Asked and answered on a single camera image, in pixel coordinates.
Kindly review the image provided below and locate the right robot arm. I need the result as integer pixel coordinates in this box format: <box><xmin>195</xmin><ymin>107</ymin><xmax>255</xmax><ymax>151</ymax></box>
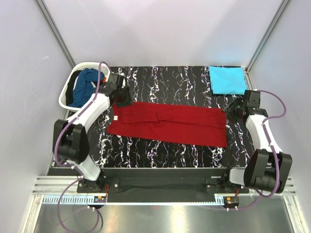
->
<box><xmin>220</xmin><ymin>90</ymin><xmax>293</xmax><ymax>198</ymax></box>

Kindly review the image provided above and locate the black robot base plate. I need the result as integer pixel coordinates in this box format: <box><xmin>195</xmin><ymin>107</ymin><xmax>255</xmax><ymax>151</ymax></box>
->
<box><xmin>77</xmin><ymin>168</ymin><xmax>248</xmax><ymax>194</ymax></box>

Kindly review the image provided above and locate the aluminium rail with connectors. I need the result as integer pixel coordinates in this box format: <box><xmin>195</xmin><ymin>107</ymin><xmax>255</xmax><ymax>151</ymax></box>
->
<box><xmin>42</xmin><ymin>194</ymin><xmax>240</xmax><ymax>209</ymax></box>

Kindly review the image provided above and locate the blue t shirt in basket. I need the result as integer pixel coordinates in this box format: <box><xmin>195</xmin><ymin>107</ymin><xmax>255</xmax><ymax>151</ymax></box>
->
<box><xmin>69</xmin><ymin>68</ymin><xmax>98</xmax><ymax>108</ymax></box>

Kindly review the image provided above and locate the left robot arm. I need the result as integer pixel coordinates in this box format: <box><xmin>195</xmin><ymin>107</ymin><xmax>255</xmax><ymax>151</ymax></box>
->
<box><xmin>52</xmin><ymin>73</ymin><xmax>133</xmax><ymax>182</ymax></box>

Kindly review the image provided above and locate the black garment in basket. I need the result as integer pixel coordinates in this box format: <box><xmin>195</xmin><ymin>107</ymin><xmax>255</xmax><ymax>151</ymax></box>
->
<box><xmin>66</xmin><ymin>70</ymin><xmax>81</xmax><ymax>106</ymax></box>

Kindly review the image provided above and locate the folded cyan t shirt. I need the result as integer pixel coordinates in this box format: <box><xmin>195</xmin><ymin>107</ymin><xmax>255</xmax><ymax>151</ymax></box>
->
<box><xmin>209</xmin><ymin>66</ymin><xmax>247</xmax><ymax>95</ymax></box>

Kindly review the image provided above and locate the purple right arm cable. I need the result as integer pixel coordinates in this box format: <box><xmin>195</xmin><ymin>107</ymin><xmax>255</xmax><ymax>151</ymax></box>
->
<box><xmin>201</xmin><ymin>89</ymin><xmax>287</xmax><ymax>211</ymax></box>

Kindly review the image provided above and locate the white perforated laundry basket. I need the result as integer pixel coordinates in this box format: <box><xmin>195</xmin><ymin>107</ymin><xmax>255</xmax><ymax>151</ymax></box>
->
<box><xmin>58</xmin><ymin>62</ymin><xmax>111</xmax><ymax>112</ymax></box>

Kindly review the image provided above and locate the red t shirt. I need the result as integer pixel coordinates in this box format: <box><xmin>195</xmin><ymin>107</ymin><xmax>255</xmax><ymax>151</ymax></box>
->
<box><xmin>107</xmin><ymin>102</ymin><xmax>227</xmax><ymax>148</ymax></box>

